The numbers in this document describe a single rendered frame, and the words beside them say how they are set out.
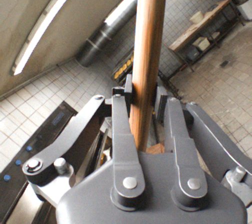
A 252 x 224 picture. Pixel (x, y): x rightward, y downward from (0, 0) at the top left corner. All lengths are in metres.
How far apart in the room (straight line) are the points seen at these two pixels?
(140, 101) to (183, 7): 5.27
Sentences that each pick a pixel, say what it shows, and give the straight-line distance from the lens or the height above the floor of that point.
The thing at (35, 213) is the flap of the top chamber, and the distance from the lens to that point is 1.33.
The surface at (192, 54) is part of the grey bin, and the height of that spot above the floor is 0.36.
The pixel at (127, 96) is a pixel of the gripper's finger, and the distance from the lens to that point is 0.15.
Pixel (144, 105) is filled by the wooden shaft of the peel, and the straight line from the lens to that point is 0.18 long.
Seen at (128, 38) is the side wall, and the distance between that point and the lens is 5.15.
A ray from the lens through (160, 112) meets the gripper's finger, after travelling 0.16.
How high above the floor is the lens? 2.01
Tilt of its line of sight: 15 degrees down
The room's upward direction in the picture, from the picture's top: 48 degrees counter-clockwise
